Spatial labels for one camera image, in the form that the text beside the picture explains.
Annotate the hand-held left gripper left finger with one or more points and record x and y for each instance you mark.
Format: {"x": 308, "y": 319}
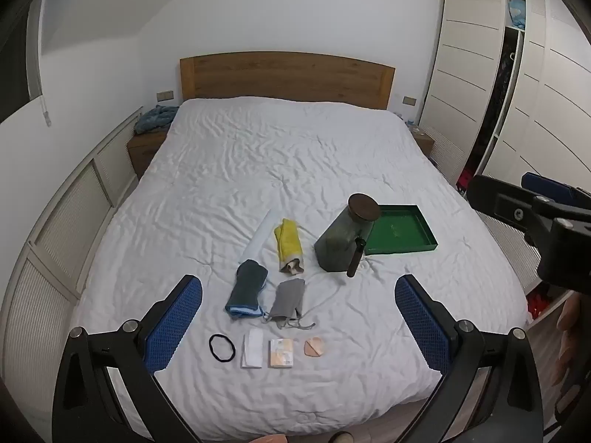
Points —
{"x": 173, "y": 323}

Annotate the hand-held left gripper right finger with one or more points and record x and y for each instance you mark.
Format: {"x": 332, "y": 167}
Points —
{"x": 422, "y": 323}

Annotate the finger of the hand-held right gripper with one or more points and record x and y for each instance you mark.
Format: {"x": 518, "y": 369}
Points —
{"x": 547, "y": 183}
{"x": 498, "y": 200}

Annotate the white waffle cloth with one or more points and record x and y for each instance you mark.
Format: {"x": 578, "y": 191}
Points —
{"x": 251, "y": 348}

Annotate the dark teal towel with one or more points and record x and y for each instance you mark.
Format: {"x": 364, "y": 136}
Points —
{"x": 247, "y": 286}

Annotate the green tray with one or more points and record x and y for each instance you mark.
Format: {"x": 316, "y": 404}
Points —
{"x": 401, "y": 230}

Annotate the beige makeup puff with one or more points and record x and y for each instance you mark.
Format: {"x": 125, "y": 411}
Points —
{"x": 314, "y": 346}

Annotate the orange and white tissue packet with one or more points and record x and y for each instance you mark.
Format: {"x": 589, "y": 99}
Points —
{"x": 281, "y": 354}

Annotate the glass pitcher with brown lid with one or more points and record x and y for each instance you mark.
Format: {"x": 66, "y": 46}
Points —
{"x": 337, "y": 240}

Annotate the yellow cloth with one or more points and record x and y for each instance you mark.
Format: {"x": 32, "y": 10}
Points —
{"x": 288, "y": 240}

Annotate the person's right hand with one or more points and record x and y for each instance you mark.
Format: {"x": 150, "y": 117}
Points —
{"x": 570, "y": 332}

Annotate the red item in wardrobe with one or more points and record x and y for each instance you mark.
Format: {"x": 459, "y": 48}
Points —
{"x": 463, "y": 180}

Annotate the red item on floor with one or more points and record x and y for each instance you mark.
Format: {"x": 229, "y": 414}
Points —
{"x": 536, "y": 305}

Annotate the wooden nightstand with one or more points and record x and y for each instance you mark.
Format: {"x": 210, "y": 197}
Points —
{"x": 143, "y": 152}
{"x": 424, "y": 143}

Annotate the small items on nightstand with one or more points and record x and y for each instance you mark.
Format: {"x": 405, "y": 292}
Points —
{"x": 410, "y": 122}

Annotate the white panelled wardrobe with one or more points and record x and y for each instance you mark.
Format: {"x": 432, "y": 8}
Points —
{"x": 461, "y": 78}

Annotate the light blue bundle in wardrobe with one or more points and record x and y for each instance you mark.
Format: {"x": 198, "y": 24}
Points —
{"x": 517, "y": 14}

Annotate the bed with white duvet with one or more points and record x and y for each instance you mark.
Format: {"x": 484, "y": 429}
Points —
{"x": 277, "y": 170}

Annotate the blue knitted cloth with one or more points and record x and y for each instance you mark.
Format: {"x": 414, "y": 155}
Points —
{"x": 154, "y": 119}

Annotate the wooden headboard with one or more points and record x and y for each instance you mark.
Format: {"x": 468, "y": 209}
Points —
{"x": 286, "y": 76}

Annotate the wall switch plate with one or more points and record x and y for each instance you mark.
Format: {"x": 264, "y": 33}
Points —
{"x": 165, "y": 97}
{"x": 409, "y": 100}

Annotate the white louvered wall cabinet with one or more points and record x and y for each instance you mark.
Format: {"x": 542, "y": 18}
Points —
{"x": 69, "y": 203}

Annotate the white window frame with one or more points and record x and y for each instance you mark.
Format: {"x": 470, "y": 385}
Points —
{"x": 34, "y": 55}

